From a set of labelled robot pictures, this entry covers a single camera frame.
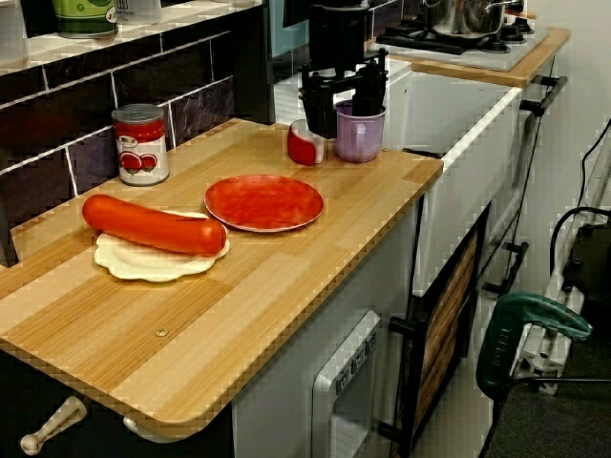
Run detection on black grey oven handle bar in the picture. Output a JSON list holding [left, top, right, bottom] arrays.
[[481, 74, 569, 297]]

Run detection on wide dark grey upright panel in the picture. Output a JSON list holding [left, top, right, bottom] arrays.
[[233, 0, 277, 126]]

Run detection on wood print oven door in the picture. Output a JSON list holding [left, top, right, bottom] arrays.
[[379, 202, 493, 454]]

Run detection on red round plate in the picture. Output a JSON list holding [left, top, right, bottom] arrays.
[[203, 174, 325, 234]]

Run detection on cream cabinet knob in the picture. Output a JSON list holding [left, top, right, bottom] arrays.
[[18, 395, 88, 454]]

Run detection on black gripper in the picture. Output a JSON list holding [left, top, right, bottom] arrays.
[[299, 4, 389, 140]]

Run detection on plain white plastic tub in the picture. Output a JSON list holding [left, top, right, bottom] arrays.
[[0, 0, 30, 68]]

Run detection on purple plastic cup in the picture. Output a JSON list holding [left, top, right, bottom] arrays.
[[332, 99, 388, 164]]

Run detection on tomato soup can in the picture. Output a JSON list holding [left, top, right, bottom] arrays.
[[111, 103, 171, 187]]

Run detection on grey toy stove top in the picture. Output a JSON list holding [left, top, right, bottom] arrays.
[[367, 18, 550, 73]]

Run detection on aluminium extrusion frame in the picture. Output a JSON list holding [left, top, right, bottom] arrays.
[[508, 142, 611, 397]]

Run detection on thick black cable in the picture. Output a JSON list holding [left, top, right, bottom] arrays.
[[547, 204, 611, 287]]

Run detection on green can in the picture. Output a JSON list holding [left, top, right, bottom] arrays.
[[52, 0, 118, 39]]

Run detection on white lidded plastic jar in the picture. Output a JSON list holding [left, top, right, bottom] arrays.
[[114, 0, 163, 26]]

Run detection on red white cheese wedge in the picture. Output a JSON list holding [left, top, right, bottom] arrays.
[[286, 118, 327, 166]]

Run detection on black box device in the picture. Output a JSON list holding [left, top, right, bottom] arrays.
[[562, 221, 611, 311]]

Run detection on grey dispenser panel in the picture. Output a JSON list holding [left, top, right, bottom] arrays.
[[312, 309, 383, 458]]

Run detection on steel pot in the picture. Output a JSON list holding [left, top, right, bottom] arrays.
[[422, 0, 538, 40]]

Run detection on narrow dark grey upright panel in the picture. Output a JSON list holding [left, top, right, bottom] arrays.
[[0, 147, 20, 268]]

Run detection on white toy kitchen cabinet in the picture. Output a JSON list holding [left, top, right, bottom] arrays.
[[231, 52, 559, 458]]

